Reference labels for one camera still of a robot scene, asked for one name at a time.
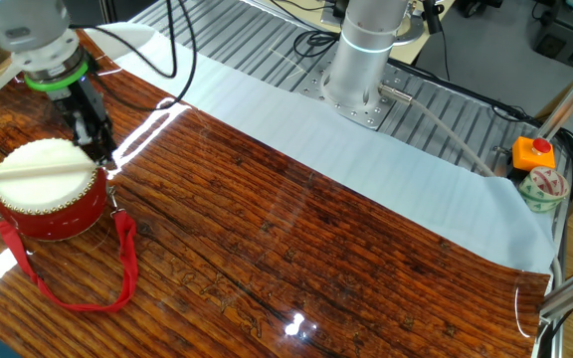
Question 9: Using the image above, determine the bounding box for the red fabric drum strap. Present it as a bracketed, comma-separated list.
[0, 208, 139, 313]

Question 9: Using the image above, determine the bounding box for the orange emergency stop button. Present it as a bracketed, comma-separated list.
[511, 136, 557, 173]

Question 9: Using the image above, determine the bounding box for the glossy wood grain mat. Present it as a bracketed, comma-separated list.
[0, 29, 552, 358]

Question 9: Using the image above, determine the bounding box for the black floor device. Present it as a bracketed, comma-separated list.
[453, 0, 504, 19]

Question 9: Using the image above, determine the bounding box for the tan wooden board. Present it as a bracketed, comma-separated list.
[266, 0, 460, 66]

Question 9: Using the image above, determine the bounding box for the grey hose with metal connector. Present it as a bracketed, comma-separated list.
[378, 83, 497, 179]

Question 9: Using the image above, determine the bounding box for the red drum with white head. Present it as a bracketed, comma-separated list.
[0, 137, 109, 244]

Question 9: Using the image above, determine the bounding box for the black cable bundle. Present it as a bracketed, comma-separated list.
[388, 57, 573, 200]

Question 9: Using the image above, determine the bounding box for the green wrist adapter ring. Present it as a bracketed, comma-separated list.
[23, 60, 91, 93]

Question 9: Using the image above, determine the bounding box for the black cable loop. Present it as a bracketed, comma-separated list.
[266, 0, 348, 59]

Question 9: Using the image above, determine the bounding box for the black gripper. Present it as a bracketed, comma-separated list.
[50, 74, 119, 168]

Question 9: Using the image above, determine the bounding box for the grey equipment box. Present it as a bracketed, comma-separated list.
[534, 17, 573, 66]

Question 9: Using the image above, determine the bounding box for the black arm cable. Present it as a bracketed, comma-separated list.
[70, 0, 199, 113]

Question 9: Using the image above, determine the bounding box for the tape roll with red triangles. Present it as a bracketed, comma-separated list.
[517, 166, 570, 214]

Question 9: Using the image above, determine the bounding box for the black clamp mount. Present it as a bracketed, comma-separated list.
[418, 0, 446, 36]

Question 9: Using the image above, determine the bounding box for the white cloth sheet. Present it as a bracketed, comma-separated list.
[0, 22, 557, 275]

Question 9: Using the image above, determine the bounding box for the cream wooden drumstick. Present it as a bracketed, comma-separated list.
[0, 161, 99, 182]

